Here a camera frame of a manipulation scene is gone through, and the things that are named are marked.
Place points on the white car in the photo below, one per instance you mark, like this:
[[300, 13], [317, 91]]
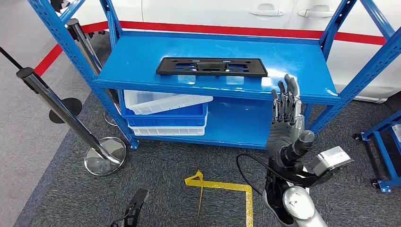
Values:
[[219, 12]]

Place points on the chrome stanchion post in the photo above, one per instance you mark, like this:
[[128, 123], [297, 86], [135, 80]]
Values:
[[83, 40], [62, 109]]

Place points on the black plastic plate frame part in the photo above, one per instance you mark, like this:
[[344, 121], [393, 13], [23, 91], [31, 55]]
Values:
[[166, 67]]

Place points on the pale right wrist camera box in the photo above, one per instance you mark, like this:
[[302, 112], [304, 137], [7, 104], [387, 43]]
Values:
[[330, 159]]

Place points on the red barrier belt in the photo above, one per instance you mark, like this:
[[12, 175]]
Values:
[[219, 29]]

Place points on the flat white plastic bin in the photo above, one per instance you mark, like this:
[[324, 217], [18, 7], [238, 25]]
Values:
[[166, 131]]

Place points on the yellow floor tape with loop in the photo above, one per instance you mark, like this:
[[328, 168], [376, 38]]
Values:
[[219, 185]]

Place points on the blue metal shelf rack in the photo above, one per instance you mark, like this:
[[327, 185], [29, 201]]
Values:
[[141, 56]]

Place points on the black right wrist camera bracket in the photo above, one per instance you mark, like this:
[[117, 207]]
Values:
[[304, 181]]

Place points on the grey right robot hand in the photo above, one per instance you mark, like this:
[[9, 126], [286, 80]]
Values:
[[286, 137]]

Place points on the tilted white plastic bin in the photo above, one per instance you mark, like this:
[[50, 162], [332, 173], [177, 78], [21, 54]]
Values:
[[163, 105]]

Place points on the blue metal rack on wheels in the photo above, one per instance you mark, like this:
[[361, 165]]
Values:
[[382, 156]]

